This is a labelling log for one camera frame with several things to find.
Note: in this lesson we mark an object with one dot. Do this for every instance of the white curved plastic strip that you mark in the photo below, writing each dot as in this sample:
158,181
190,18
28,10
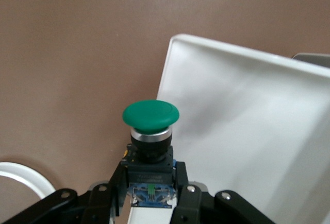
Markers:
31,176

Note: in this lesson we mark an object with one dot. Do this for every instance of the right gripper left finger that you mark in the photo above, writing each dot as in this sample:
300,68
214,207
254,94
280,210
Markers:
98,203

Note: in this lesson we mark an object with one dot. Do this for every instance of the green mushroom push button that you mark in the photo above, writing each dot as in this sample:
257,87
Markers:
150,116

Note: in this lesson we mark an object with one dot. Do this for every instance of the white drawer cabinet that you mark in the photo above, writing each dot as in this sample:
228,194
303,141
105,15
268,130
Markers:
312,60

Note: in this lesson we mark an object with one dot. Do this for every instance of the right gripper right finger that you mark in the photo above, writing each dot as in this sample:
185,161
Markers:
201,208

